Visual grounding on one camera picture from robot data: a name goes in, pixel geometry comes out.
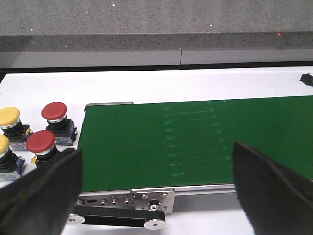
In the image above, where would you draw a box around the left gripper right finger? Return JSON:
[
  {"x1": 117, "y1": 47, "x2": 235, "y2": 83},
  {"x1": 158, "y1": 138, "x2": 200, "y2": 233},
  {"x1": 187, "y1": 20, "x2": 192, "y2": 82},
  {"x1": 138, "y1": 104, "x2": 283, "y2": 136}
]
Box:
[{"x1": 233, "y1": 142, "x2": 313, "y2": 235}]

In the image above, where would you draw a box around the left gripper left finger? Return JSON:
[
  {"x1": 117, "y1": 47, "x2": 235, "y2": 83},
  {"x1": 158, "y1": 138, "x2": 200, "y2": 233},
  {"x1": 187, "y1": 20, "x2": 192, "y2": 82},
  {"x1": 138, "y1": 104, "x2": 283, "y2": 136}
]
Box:
[{"x1": 0, "y1": 148, "x2": 83, "y2": 235}]

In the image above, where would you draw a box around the red button near row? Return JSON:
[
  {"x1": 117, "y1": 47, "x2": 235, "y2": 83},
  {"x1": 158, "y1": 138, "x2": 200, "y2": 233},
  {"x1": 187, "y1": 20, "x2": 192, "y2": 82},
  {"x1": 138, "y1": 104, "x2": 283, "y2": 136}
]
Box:
[{"x1": 26, "y1": 130, "x2": 60, "y2": 168}]

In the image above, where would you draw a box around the red button row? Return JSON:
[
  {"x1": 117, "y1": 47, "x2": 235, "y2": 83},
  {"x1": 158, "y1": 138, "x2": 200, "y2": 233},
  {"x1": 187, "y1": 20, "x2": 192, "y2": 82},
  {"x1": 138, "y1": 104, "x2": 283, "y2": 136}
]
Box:
[
  {"x1": 41, "y1": 102, "x2": 77, "y2": 146},
  {"x1": 26, "y1": 130, "x2": 60, "y2": 168}
]

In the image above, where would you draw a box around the yellow button far row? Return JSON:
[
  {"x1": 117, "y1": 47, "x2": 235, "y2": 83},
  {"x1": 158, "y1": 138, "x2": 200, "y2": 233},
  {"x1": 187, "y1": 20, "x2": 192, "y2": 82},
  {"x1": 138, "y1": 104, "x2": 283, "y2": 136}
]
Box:
[{"x1": 0, "y1": 107, "x2": 33, "y2": 151}]

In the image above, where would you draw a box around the black drive timing belt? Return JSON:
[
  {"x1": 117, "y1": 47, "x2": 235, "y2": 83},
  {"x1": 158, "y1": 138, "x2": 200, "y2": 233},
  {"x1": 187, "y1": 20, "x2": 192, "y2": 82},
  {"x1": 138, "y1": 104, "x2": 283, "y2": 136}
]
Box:
[{"x1": 67, "y1": 205, "x2": 166, "y2": 230}]

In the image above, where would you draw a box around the red button far row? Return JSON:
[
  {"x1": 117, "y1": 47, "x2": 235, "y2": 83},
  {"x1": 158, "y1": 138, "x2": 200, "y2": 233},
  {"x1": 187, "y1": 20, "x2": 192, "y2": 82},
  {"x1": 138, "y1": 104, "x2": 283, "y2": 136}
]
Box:
[{"x1": 41, "y1": 102, "x2": 77, "y2": 146}]

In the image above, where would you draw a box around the green conveyor belt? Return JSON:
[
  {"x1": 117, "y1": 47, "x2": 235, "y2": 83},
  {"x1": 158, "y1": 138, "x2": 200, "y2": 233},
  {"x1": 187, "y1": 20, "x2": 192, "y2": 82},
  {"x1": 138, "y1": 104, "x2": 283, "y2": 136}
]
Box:
[{"x1": 79, "y1": 96, "x2": 313, "y2": 192}]

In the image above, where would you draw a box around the far metal belt guard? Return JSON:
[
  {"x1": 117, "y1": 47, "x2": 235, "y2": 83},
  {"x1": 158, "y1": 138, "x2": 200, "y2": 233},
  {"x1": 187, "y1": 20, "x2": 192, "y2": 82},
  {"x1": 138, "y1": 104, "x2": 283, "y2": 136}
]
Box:
[{"x1": 84, "y1": 102, "x2": 133, "y2": 112}]

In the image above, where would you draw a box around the grey speckled stone countertop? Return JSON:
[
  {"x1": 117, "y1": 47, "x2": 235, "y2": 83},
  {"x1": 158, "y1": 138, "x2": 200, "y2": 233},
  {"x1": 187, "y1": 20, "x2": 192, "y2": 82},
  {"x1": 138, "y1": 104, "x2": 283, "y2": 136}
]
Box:
[{"x1": 0, "y1": 0, "x2": 313, "y2": 52}]

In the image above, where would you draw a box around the aluminium conveyor side rail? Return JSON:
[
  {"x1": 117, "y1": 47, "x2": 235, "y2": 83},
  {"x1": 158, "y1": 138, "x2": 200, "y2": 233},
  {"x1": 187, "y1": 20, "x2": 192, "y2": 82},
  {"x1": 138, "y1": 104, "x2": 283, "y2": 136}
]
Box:
[{"x1": 132, "y1": 178, "x2": 313, "y2": 196}]

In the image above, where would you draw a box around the metal drive end bracket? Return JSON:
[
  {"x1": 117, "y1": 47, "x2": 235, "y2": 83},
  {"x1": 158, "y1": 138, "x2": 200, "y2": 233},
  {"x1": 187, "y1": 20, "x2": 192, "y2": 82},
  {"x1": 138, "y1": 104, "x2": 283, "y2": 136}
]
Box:
[{"x1": 76, "y1": 188, "x2": 175, "y2": 215}]

